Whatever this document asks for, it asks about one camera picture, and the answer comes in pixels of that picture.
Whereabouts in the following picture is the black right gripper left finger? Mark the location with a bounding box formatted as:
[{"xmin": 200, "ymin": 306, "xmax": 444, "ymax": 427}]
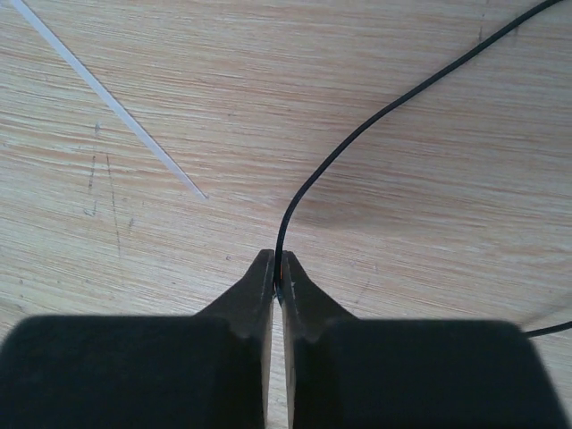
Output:
[{"xmin": 1, "ymin": 250, "xmax": 274, "ymax": 428}]

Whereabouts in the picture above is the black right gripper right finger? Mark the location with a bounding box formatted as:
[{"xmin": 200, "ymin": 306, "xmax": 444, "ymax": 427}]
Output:
[{"xmin": 279, "ymin": 251, "xmax": 570, "ymax": 428}]

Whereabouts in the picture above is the black wire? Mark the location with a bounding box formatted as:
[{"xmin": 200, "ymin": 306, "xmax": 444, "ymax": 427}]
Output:
[{"xmin": 273, "ymin": 0, "xmax": 572, "ymax": 339}]

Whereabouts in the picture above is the white zip tie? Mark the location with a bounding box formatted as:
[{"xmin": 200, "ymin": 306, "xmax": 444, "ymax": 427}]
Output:
[{"xmin": 10, "ymin": 0, "xmax": 207, "ymax": 199}]

